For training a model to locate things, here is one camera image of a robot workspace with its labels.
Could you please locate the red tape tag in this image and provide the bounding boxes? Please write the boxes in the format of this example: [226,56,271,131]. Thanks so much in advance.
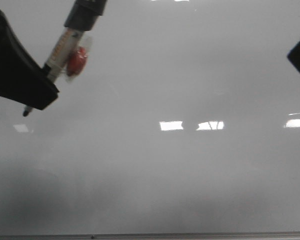
[65,35,93,84]

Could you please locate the black whiteboard marker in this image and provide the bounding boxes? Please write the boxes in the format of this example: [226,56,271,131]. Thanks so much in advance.
[22,0,108,118]

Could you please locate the white whiteboard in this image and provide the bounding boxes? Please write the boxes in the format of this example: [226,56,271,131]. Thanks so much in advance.
[0,0,300,235]

